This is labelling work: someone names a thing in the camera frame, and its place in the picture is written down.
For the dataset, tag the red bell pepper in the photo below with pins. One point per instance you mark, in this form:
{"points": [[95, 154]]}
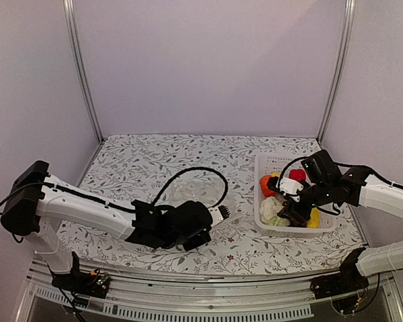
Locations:
{"points": [[297, 175]]}

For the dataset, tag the aluminium frame post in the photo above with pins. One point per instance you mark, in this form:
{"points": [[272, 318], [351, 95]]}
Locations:
{"points": [[339, 66], [71, 24]]}

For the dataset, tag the right aluminium frame post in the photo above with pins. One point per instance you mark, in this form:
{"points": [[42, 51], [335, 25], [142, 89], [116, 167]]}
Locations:
{"points": [[339, 66]]}

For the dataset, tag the white cauliflower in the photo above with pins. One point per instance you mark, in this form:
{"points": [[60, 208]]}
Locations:
{"points": [[268, 211]]}

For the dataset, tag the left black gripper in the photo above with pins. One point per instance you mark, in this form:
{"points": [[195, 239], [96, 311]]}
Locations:
{"points": [[199, 243]]}

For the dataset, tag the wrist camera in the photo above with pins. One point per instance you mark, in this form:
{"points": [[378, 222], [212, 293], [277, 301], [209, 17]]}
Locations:
{"points": [[221, 213], [287, 187]]}

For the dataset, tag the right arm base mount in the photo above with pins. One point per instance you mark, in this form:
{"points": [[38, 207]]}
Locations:
{"points": [[347, 279]]}

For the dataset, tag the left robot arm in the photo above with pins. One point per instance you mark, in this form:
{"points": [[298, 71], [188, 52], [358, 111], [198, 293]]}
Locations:
{"points": [[38, 196]]}

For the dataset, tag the floral tablecloth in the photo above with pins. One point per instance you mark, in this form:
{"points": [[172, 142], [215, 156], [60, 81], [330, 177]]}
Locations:
{"points": [[172, 169]]}

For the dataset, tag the orange mini pumpkin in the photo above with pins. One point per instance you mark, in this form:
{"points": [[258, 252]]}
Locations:
{"points": [[265, 190]]}

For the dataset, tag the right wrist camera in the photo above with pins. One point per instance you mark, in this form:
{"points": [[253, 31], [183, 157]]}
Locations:
{"points": [[287, 187]]}

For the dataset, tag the clear zip top bag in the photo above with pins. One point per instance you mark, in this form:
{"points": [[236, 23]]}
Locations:
{"points": [[205, 190]]}

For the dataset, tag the purple grape bunch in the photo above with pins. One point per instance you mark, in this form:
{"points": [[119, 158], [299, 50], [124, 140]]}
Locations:
{"points": [[298, 222]]}

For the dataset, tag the white plastic basket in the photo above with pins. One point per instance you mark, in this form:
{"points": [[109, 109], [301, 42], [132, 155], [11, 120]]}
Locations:
{"points": [[265, 164]]}

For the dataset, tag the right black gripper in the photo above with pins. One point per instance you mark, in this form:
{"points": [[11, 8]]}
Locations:
{"points": [[292, 210]]}

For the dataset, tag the yellow lemon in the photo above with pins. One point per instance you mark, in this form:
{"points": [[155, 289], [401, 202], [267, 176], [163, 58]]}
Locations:
{"points": [[314, 221]]}

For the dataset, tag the aluminium front rail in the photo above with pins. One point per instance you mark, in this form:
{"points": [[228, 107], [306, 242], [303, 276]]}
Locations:
{"points": [[137, 294]]}

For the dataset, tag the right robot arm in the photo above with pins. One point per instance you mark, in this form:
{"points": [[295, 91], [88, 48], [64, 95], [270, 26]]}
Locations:
{"points": [[383, 195]]}

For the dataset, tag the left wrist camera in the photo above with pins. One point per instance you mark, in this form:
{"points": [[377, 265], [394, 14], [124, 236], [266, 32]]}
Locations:
{"points": [[221, 213]]}

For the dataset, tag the left aluminium frame post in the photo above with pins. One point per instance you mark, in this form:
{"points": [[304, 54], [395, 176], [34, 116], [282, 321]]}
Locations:
{"points": [[71, 24]]}

